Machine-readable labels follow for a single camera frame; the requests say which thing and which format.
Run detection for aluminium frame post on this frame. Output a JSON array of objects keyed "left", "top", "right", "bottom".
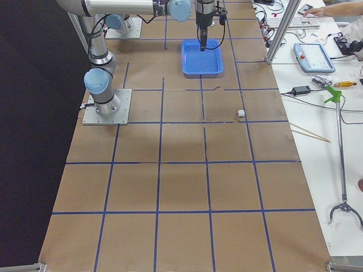
[{"left": 265, "top": 0, "right": 301, "bottom": 65}]

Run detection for wooden chopsticks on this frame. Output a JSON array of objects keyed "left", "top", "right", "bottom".
[{"left": 289, "top": 122, "right": 331, "bottom": 143}]

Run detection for brown paper table cover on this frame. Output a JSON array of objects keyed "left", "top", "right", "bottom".
[{"left": 39, "top": 1, "right": 329, "bottom": 271}]

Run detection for black phone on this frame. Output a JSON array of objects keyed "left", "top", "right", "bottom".
[{"left": 297, "top": 4, "right": 313, "bottom": 15}]

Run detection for blue teach pendant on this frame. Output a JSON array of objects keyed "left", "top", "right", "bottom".
[{"left": 293, "top": 43, "right": 336, "bottom": 73}]

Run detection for black power adapter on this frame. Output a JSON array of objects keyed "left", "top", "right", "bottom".
[{"left": 292, "top": 86, "right": 311, "bottom": 96}]

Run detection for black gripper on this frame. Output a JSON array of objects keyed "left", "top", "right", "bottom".
[{"left": 196, "top": 0, "right": 227, "bottom": 52}]

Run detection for blue plastic tray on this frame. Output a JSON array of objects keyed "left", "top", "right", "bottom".
[{"left": 181, "top": 39, "right": 224, "bottom": 75}]

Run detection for yellow metal tool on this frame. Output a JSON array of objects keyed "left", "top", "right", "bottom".
[{"left": 334, "top": 81, "right": 357, "bottom": 88}]

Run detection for green handled reacher grabber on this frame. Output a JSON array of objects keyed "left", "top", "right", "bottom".
[{"left": 324, "top": 86, "right": 362, "bottom": 230}]

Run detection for person hand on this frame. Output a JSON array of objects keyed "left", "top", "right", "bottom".
[{"left": 303, "top": 8, "right": 324, "bottom": 18}]

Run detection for small white block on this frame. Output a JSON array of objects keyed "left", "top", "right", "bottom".
[{"left": 238, "top": 109, "right": 245, "bottom": 118}]

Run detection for white keyboard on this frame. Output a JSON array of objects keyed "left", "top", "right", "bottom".
[{"left": 266, "top": 17, "right": 320, "bottom": 28}]

